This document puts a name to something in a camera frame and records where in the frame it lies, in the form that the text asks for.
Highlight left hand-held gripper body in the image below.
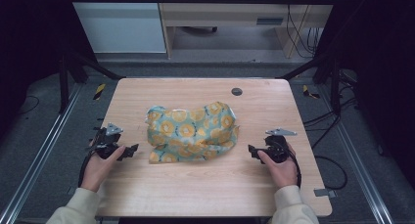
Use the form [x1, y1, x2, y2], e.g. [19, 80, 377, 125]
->
[88, 121, 125, 160]

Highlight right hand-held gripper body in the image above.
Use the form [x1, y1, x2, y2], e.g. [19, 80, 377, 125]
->
[263, 127, 299, 164]

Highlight teal cloth with yellow print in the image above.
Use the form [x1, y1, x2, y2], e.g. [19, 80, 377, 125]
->
[145, 101, 241, 164]

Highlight person's right hand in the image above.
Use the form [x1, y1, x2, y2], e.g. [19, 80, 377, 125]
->
[256, 143, 299, 190]

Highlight person's left hand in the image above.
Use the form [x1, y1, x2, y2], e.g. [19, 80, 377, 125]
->
[80, 145, 127, 194]

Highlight yellow black tape strip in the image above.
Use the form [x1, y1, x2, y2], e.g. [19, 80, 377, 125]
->
[301, 84, 321, 100]

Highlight white cabinet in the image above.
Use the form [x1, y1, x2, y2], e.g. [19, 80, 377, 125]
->
[66, 0, 167, 55]

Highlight black curtain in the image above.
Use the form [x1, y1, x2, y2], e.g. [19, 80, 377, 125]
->
[0, 0, 98, 144]
[315, 0, 415, 189]

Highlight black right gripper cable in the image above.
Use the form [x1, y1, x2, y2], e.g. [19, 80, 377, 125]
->
[286, 149, 302, 189]

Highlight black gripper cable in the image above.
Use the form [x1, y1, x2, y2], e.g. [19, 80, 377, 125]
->
[77, 145, 99, 188]
[286, 149, 302, 189]

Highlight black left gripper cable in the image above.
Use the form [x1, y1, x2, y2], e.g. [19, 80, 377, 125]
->
[77, 145, 99, 188]

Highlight yellow handled tool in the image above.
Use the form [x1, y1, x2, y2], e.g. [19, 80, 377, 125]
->
[93, 83, 108, 102]

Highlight bundle of black floor cables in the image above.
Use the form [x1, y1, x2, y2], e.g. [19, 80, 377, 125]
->
[302, 68, 360, 151]

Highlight silver aluminium rail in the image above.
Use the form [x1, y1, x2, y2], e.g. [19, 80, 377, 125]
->
[0, 82, 83, 224]
[316, 84, 396, 224]

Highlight grey metal table bracket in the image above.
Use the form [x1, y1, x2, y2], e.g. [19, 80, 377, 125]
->
[313, 187, 338, 200]

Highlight black looped floor cable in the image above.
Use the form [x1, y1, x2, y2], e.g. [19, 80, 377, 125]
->
[312, 155, 348, 191]

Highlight black metal frame stand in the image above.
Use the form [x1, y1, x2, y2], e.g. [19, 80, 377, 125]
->
[279, 49, 343, 115]
[58, 49, 126, 114]

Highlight thin black floor cable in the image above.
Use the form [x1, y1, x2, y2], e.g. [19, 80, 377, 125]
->
[17, 94, 41, 116]

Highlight black cables under desk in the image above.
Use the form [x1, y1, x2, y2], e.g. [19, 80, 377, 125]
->
[285, 0, 324, 60]

